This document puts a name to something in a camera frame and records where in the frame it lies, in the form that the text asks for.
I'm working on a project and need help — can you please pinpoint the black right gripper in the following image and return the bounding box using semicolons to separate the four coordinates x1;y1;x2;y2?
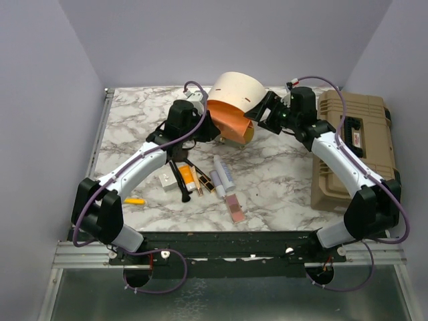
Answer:
244;91;300;135

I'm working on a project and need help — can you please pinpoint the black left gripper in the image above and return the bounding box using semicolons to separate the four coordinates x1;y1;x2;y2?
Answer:
181;110;221;143

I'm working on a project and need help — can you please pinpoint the cream round drawer organizer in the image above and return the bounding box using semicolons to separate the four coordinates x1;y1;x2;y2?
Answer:
208;72;267;112

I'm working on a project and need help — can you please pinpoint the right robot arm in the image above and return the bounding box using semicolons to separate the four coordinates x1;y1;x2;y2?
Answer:
244;87;401;261

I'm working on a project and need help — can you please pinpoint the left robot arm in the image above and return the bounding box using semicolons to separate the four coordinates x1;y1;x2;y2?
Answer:
71;96;220;264

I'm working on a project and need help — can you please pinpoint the angled black makeup brush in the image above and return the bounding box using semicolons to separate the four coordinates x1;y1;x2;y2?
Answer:
184;158;208;177

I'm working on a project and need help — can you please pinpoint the orange sunscreen tube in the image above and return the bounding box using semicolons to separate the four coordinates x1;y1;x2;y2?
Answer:
179;165;196;192

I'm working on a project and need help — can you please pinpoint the gold cream tube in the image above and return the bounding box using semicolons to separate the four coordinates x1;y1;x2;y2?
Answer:
190;166;203;197

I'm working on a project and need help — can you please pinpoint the white silver small box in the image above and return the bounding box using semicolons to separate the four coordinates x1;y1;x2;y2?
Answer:
158;173;178;192

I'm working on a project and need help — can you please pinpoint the black gold lipstick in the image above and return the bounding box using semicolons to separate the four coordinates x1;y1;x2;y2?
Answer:
199;175;215;193

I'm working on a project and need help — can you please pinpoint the white blue tube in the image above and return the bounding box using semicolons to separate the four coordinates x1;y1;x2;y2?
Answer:
213;155;235;192

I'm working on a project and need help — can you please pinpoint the lavender white bottle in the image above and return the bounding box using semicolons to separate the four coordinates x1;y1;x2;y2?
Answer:
209;170;226;199

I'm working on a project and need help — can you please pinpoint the rose gold eyeshadow palette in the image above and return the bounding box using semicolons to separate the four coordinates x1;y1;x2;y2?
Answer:
224;194;245;223

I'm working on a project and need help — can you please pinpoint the yellow small tube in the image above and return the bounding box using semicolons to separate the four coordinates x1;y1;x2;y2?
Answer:
124;198;146;205

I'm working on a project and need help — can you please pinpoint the tan plastic tool case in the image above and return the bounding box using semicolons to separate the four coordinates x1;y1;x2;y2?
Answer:
311;92;400;214

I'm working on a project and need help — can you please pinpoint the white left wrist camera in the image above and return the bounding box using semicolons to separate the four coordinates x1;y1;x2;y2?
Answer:
185;90;207;115

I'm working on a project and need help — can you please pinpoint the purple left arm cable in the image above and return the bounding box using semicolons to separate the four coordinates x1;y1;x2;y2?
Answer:
72;80;210;295

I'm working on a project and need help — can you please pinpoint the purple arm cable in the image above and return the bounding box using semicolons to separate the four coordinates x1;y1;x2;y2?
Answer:
72;80;210;295
296;76;411;292

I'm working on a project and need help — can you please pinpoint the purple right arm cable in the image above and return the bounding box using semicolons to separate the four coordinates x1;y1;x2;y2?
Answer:
296;76;411;292

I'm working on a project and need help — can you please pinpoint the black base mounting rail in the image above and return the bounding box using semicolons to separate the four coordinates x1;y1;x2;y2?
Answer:
106;231;346;283

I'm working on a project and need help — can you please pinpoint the aluminium frame rail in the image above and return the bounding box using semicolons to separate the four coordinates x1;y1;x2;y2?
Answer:
51;240;114;269

